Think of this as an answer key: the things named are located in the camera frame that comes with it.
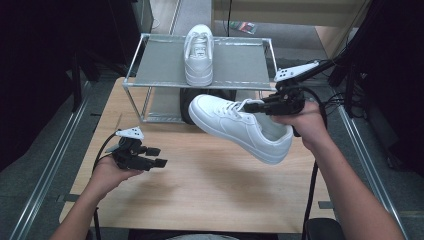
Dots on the grey cabinet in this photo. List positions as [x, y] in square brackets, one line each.
[143, 15]

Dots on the metal shoe rack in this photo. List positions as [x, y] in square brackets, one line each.
[240, 63]

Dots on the black tripod stand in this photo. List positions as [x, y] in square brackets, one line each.
[325, 66]

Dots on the dark metal stand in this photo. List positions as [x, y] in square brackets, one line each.
[77, 86]

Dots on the black rounded armrest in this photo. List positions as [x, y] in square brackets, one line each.
[325, 230]

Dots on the person's left hand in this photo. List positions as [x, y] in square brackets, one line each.
[105, 178]

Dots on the metal floor rail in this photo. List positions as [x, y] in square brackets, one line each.
[373, 173]
[43, 190]

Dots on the person's grey trousers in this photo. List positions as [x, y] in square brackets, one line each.
[198, 237]

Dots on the coloured packet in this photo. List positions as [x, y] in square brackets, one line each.
[245, 27]

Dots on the white sneaker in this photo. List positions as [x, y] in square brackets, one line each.
[240, 130]
[199, 60]

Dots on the person's right hand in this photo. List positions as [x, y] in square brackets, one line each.
[311, 125]

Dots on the wooden cabinet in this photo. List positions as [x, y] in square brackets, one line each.
[283, 13]

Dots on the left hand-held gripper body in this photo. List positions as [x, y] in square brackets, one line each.
[130, 156]

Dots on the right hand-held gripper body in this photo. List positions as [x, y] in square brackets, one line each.
[290, 101]

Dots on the grey tape strip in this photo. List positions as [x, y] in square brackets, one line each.
[326, 205]
[68, 198]

